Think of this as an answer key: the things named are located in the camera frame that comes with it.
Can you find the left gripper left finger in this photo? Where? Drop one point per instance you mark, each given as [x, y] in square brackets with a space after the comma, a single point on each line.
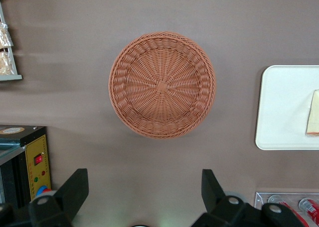
[59, 207]

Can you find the black food warmer machine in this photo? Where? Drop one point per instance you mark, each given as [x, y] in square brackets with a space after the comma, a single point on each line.
[38, 157]

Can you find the red cola bottle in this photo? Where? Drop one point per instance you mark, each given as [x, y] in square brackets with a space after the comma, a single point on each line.
[299, 218]
[311, 209]

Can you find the clear bag of crackers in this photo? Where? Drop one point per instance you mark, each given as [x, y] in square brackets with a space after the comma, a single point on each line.
[3, 36]
[5, 62]

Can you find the beige plastic tray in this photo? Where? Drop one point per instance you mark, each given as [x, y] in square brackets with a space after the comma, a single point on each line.
[281, 107]

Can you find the brown round wicker basket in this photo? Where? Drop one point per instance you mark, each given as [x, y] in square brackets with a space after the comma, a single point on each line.
[162, 85]

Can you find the triangular sandwich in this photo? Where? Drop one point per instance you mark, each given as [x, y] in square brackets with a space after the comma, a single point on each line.
[314, 112]

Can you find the clear acrylic bottle rack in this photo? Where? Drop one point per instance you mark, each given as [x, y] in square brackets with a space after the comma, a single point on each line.
[260, 199]

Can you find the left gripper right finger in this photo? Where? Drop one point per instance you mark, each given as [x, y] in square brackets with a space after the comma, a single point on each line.
[224, 212]

